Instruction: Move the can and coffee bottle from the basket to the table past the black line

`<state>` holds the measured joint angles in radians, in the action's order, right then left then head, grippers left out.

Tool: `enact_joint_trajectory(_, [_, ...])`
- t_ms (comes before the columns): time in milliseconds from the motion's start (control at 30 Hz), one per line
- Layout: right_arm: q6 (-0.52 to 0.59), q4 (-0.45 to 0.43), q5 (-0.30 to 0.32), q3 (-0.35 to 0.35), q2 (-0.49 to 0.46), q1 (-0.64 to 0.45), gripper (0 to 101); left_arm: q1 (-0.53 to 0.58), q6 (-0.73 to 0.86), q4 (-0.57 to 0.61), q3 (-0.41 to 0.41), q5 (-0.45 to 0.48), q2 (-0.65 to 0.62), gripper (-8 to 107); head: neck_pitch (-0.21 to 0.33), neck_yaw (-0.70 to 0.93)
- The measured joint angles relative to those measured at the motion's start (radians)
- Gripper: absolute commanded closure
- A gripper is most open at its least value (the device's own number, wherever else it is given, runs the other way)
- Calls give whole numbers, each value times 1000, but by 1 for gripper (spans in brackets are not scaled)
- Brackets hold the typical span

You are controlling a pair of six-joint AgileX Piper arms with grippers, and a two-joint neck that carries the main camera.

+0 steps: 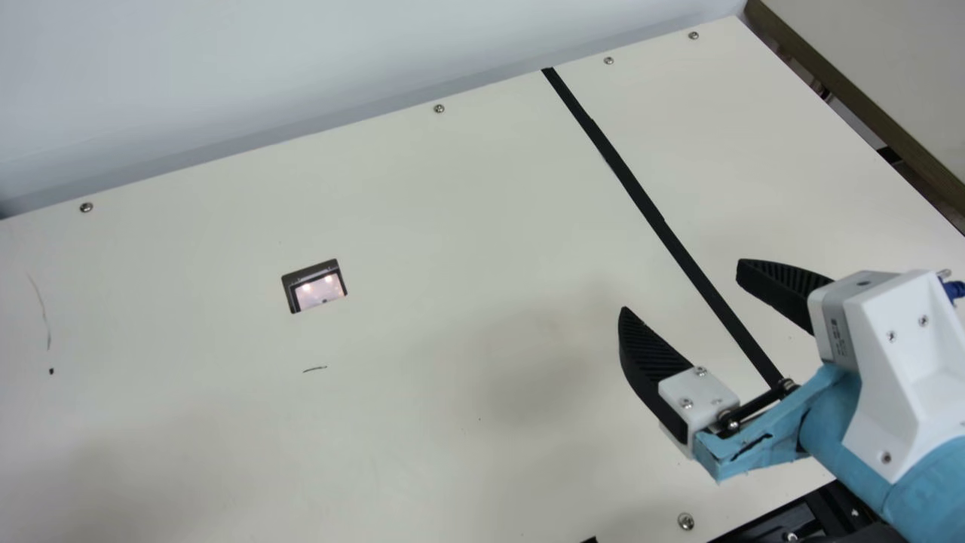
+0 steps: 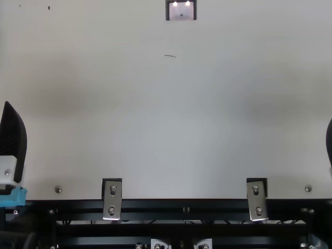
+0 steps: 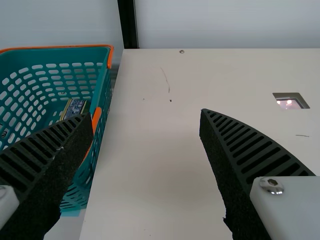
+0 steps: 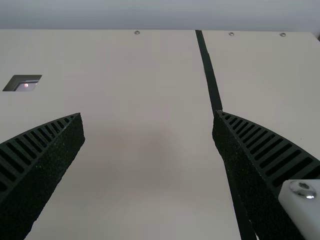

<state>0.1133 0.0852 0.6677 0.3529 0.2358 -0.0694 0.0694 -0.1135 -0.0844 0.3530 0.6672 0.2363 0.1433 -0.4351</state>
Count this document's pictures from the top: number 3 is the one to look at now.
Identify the rectangular tin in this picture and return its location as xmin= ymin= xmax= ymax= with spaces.
xmin=60 ymin=98 xmax=90 ymax=120

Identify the small square scanner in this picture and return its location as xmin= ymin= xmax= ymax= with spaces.
xmin=272 ymin=92 xmax=311 ymax=110

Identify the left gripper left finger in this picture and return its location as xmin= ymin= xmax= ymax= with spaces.
xmin=0 ymin=112 xmax=94 ymax=240

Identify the teal shopping basket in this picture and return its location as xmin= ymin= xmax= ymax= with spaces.
xmin=0 ymin=44 xmax=115 ymax=218

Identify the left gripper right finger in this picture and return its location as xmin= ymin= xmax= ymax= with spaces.
xmin=199 ymin=108 xmax=320 ymax=240

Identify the black post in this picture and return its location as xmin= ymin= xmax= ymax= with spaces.
xmin=117 ymin=0 xmax=140 ymax=50

